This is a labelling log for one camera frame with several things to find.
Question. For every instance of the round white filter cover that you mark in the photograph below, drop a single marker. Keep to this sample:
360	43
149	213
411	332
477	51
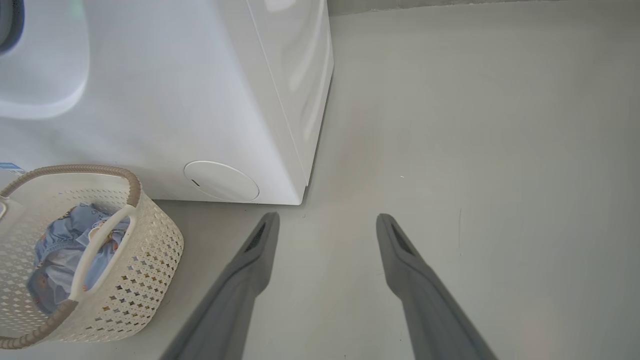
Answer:
222	181

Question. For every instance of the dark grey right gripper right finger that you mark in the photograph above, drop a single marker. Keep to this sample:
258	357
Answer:
425	310

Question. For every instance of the blue energy label sticker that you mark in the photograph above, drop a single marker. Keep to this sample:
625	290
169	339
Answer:
10	167

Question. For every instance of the white front-load washing machine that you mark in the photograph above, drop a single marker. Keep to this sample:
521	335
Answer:
175	100

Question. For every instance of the cream perforated laundry basket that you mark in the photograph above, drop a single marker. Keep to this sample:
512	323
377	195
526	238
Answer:
145	260

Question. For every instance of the grey rubber door seal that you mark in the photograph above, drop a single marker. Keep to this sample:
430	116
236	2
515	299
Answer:
12	25

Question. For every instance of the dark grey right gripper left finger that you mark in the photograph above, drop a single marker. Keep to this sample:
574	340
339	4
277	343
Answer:
235	300

